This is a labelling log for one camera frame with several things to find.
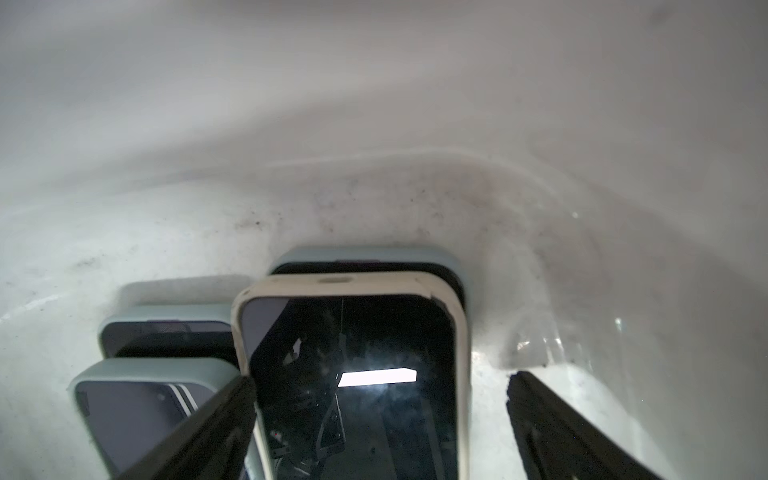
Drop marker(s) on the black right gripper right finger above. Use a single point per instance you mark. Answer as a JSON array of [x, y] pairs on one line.
[[555, 442]]

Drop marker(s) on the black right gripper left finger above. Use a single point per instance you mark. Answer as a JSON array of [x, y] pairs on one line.
[[210, 444]]

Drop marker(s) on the black phone mint case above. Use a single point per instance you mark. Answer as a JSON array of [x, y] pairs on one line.
[[130, 405]]

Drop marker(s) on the mint case phone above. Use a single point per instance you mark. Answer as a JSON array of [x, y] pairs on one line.
[[169, 331], [363, 259]]

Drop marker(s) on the black phone beige case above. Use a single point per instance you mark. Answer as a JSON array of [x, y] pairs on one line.
[[357, 375]]

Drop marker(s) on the white plastic storage box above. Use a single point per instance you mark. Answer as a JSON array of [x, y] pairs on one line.
[[598, 168]]

